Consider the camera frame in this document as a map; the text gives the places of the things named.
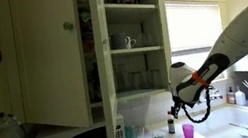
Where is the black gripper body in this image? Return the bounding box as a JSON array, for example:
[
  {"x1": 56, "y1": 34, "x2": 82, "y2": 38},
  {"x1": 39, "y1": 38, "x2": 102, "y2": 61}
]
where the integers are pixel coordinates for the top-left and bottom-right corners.
[{"x1": 171, "y1": 100, "x2": 187, "y2": 115}]

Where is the purple plastic cup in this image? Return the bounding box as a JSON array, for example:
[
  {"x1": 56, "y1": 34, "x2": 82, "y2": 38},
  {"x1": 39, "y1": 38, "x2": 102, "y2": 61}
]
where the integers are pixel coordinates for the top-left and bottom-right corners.
[{"x1": 181, "y1": 121, "x2": 196, "y2": 138}]

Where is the clear shelf glass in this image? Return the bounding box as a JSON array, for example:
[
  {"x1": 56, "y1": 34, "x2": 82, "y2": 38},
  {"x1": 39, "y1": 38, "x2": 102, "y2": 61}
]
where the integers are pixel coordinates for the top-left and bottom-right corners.
[
  {"x1": 130, "y1": 70, "x2": 146, "y2": 92},
  {"x1": 141, "y1": 69, "x2": 155, "y2": 90},
  {"x1": 150, "y1": 68, "x2": 164, "y2": 89}
]

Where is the teal plastic cup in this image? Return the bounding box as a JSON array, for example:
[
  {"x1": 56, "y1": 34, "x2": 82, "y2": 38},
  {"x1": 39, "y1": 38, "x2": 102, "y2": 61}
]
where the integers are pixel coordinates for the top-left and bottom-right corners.
[{"x1": 122, "y1": 124, "x2": 136, "y2": 138}]

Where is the plain cream cabinet door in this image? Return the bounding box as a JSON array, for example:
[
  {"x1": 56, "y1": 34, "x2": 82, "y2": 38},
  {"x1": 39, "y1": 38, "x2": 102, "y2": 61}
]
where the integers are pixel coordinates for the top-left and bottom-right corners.
[{"x1": 84, "y1": 0, "x2": 125, "y2": 138}]

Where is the cream upper cabinet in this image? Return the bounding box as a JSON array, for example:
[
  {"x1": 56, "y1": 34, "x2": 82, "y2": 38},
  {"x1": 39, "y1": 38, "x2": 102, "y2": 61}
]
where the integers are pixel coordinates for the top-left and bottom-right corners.
[{"x1": 73, "y1": 0, "x2": 182, "y2": 108}]

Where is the cream cabinet door with knob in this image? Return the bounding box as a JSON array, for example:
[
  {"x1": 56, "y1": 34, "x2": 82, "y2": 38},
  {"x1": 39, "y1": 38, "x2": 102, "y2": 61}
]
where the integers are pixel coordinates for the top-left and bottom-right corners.
[{"x1": 5, "y1": 0, "x2": 96, "y2": 138}]

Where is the dark sauce bottle orange cap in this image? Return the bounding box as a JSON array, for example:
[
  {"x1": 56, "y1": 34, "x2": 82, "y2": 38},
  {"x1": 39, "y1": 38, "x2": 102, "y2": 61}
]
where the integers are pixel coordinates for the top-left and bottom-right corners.
[{"x1": 165, "y1": 111, "x2": 177, "y2": 135}]

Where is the chrome tap with spout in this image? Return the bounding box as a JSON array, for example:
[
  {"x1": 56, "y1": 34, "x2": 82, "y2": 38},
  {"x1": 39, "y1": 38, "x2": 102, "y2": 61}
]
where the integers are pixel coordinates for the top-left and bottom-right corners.
[{"x1": 209, "y1": 87, "x2": 224, "y2": 102}]

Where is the clear drinking glass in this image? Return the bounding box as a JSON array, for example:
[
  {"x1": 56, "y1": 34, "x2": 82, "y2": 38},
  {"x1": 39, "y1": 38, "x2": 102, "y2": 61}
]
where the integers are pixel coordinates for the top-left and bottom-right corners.
[{"x1": 131, "y1": 126, "x2": 147, "y2": 138}]

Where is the brown soap bottle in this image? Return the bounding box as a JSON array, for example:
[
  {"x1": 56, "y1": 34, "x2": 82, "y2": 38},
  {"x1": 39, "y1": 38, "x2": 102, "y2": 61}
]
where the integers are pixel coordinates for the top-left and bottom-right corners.
[{"x1": 224, "y1": 85, "x2": 238, "y2": 106}]

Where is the white dish soap bottle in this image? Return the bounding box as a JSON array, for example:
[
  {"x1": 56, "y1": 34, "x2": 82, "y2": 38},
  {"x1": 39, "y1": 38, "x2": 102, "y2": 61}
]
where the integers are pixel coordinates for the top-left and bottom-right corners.
[{"x1": 233, "y1": 84, "x2": 248, "y2": 108}]

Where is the long metal utensil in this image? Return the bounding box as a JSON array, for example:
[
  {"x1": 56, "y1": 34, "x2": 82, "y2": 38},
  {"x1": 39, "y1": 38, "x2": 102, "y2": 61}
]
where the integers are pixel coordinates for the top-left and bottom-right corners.
[{"x1": 228, "y1": 119, "x2": 248, "y2": 135}]

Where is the short metal utensil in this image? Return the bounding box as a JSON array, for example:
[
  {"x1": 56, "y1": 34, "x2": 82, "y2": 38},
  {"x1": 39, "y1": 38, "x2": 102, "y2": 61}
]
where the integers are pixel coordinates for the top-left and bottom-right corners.
[{"x1": 237, "y1": 130, "x2": 248, "y2": 138}]

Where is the white window blind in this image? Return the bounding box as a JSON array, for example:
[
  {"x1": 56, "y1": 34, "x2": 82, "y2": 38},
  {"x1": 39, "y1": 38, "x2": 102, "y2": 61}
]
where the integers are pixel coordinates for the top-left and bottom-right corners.
[{"x1": 163, "y1": 0, "x2": 227, "y2": 55}]

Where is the white mug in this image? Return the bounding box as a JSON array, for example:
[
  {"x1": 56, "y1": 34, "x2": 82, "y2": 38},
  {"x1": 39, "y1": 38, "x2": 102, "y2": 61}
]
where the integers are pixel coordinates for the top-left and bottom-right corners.
[{"x1": 109, "y1": 30, "x2": 139, "y2": 53}]

